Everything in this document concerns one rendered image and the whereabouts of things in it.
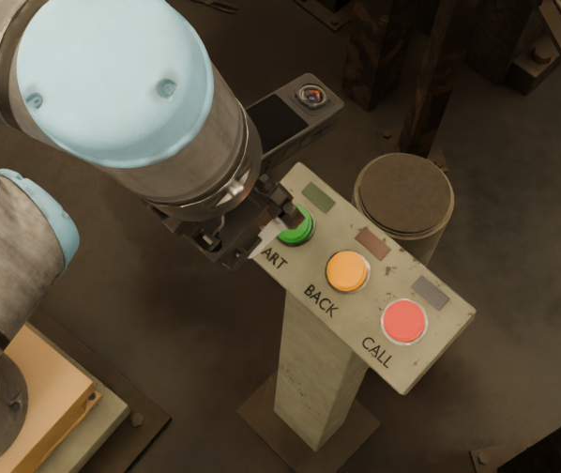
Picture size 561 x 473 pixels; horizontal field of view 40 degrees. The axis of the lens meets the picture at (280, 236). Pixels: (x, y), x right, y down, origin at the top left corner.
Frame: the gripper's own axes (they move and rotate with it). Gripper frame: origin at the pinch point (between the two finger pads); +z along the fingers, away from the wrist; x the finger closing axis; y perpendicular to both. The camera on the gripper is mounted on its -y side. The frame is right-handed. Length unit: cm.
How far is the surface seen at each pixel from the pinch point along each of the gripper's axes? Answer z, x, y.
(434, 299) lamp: 6.5, 15.6, -3.6
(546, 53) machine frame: 84, -9, -64
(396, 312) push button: 5.6, 13.8, -0.2
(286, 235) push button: 5.5, 0.3, 1.3
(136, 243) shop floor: 63, -38, 20
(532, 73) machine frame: 85, -8, -59
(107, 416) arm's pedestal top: 43, -13, 39
